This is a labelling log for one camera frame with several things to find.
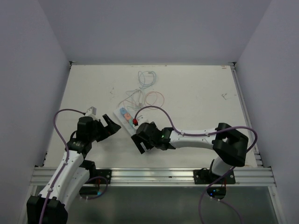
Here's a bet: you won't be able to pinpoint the thin coloured charger cables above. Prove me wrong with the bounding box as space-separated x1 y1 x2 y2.
118 70 168 112

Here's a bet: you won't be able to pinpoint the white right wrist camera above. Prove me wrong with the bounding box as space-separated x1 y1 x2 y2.
132 115 149 129

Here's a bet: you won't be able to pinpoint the white power strip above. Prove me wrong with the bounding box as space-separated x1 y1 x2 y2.
114 107 136 136

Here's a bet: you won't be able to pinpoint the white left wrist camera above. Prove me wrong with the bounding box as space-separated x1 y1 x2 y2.
85 106 97 120

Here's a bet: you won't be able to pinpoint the aluminium mounting rail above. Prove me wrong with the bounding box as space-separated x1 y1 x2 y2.
30 167 278 187

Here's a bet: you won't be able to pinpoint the light blue plug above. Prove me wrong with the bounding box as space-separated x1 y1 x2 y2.
120 107 127 115

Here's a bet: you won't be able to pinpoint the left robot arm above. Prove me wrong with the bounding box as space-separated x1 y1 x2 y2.
26 112 121 224

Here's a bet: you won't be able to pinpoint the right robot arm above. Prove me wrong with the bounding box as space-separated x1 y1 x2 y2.
131 122 249 184

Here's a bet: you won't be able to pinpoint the salmon pink plug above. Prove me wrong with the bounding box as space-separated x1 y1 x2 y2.
124 113 132 119

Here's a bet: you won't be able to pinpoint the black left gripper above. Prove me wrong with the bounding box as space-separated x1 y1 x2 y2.
88 114 120 142

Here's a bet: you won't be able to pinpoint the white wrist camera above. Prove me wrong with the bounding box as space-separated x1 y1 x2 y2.
132 115 149 129
85 106 97 120

